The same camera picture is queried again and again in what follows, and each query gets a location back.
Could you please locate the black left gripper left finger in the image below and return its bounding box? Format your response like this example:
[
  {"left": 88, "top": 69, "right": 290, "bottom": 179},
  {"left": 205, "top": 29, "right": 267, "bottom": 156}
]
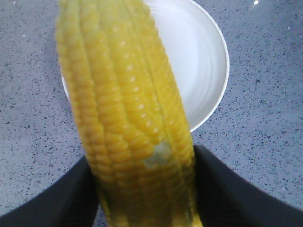
[{"left": 0, "top": 157, "right": 98, "bottom": 227}]

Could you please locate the corn cob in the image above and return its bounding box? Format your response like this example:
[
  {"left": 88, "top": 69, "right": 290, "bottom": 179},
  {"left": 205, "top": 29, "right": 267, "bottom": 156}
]
[{"left": 55, "top": 0, "right": 202, "bottom": 227}]

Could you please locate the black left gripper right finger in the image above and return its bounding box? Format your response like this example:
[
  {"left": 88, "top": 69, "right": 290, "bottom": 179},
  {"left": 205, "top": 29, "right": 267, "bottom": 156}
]
[{"left": 194, "top": 145, "right": 303, "bottom": 227}]

